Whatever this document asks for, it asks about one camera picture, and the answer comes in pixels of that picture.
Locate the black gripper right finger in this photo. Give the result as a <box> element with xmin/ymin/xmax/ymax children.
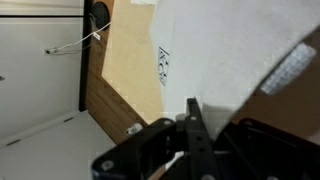
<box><xmin>213</xmin><ymin>118</ymin><xmax>320</xmax><ymax>180</ymax></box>

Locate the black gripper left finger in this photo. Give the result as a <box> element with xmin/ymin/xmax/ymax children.
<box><xmin>91</xmin><ymin>98</ymin><xmax>220</xmax><ymax>180</ymax></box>

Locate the white canvas tote bag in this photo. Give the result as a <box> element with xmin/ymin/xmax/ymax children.
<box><xmin>150</xmin><ymin>0</ymin><xmax>320</xmax><ymax>138</ymax></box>

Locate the pair of sneakers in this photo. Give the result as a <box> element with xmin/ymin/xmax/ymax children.
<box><xmin>125</xmin><ymin>123</ymin><xmax>143</xmax><ymax>136</ymax></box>

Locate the white entry door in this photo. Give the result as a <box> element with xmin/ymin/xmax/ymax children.
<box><xmin>0</xmin><ymin>112</ymin><xmax>115</xmax><ymax>180</ymax></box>

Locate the black round floor base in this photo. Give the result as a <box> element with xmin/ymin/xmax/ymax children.
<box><xmin>89</xmin><ymin>1</ymin><xmax>110</xmax><ymax>30</ymax></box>

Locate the white cable on floor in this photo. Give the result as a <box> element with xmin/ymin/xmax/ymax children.
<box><xmin>43</xmin><ymin>21</ymin><xmax>112</xmax><ymax>56</ymax></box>

